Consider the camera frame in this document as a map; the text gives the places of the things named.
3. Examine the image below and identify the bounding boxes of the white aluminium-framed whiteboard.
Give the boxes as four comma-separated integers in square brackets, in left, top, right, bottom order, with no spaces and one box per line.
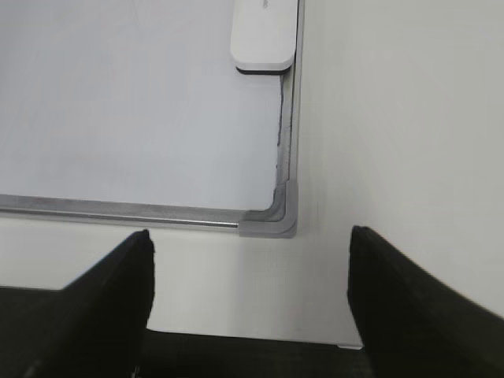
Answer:
[1,1,305,238]

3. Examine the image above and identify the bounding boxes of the white whiteboard eraser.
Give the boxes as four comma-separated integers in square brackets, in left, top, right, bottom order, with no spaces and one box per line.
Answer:
[230,0,299,75]

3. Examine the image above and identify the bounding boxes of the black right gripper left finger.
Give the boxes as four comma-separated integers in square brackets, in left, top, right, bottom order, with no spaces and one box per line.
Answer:
[1,230,154,377]

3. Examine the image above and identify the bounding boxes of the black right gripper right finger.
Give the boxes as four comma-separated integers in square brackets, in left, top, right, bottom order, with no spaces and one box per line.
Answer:
[347,226,503,377]

